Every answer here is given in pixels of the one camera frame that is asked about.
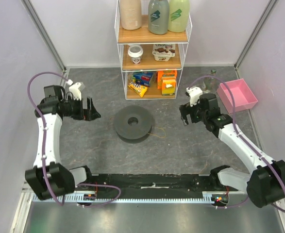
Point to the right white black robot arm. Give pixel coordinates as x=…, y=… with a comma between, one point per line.
x=264, y=183

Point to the light green soap bottle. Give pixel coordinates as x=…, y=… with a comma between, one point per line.
x=178, y=15

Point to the grey-green soap bottle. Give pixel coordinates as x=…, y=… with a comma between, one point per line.
x=158, y=15

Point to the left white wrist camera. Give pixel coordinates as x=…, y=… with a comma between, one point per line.
x=76, y=89

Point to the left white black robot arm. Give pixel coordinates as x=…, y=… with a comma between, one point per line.
x=48, y=178

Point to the white wire shelf rack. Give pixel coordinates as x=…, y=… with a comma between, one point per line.
x=146, y=39

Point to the Chobani yogurt tub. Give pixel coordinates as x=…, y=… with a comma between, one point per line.
x=163, y=52

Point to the clear glass bottle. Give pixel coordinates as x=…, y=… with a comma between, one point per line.
x=209, y=83

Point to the aluminium slotted rail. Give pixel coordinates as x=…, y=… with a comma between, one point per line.
x=199, y=199

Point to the yellow M&M candy bag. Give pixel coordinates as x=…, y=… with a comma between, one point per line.
x=138, y=89

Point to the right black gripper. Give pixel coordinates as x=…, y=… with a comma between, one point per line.
x=188, y=113

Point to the blue snack box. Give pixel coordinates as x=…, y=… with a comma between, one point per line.
x=143, y=78

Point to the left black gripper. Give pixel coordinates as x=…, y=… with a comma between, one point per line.
x=88, y=114

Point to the beige lotion bottle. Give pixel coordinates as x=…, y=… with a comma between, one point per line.
x=130, y=14

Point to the yellow orange sponge pack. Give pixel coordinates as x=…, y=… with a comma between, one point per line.
x=168, y=86

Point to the orange cracker box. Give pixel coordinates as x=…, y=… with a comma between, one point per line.
x=165, y=74

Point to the white lidded yogurt cup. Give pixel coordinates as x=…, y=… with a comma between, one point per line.
x=135, y=52

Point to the pink plastic bin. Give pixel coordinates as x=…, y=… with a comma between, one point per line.
x=243, y=96

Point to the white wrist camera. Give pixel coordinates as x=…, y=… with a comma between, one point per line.
x=76, y=89
x=194, y=94

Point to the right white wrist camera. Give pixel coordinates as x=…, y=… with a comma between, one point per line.
x=194, y=94

